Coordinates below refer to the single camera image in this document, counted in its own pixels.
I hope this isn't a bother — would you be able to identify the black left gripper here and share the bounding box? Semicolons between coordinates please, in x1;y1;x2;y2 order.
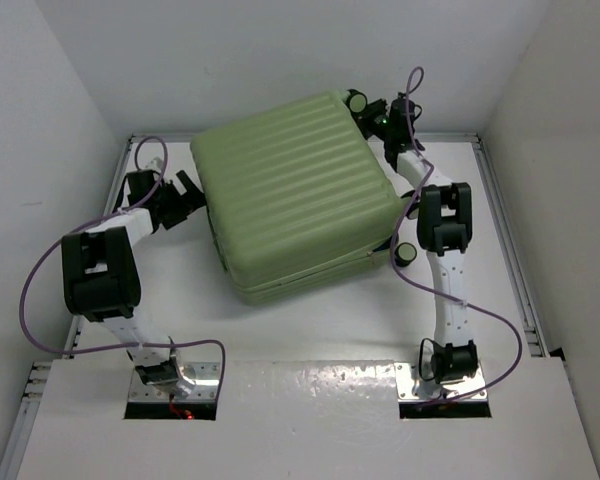
152;170;211;228

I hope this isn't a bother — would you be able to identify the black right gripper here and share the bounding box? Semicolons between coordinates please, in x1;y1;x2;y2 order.
337;98;393;143

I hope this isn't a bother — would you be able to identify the green suitcase blue lining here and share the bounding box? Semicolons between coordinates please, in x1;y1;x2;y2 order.
190;90;405;304

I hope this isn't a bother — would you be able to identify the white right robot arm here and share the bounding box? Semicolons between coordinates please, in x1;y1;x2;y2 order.
354;94;478;384

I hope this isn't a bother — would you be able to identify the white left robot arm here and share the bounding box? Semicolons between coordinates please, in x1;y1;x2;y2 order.
61;161;206;396

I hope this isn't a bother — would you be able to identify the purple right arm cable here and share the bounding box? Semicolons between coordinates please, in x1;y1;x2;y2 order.
388;66;524;404

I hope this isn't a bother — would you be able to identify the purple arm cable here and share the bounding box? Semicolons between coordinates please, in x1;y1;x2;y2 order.
388;66;524;404
18;135;227;396

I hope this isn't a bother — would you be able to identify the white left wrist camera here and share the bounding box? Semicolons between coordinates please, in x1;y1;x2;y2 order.
142;157;164;173

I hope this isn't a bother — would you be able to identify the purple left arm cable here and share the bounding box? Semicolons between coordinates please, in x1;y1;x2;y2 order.
18;135;227;396

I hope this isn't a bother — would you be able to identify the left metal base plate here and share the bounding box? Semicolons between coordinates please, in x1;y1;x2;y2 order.
127;362;220;404

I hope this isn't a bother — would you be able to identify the metal base plate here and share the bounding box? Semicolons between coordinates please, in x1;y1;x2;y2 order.
394;362;488;405
127;362;220;404

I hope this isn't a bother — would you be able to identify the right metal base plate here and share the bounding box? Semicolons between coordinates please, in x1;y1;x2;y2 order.
394;362;488;405

